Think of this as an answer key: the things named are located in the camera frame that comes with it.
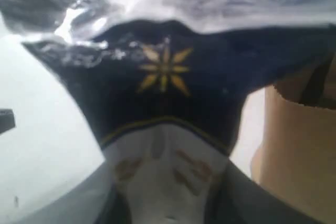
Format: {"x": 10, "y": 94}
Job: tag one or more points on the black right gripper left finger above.
{"x": 95, "y": 200}

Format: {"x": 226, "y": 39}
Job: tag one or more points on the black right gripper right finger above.
{"x": 237, "y": 199}

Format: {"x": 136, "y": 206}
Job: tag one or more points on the spaghetti packet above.
{"x": 162, "y": 83}

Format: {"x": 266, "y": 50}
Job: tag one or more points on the brown paper shopping bag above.
{"x": 295, "y": 161}

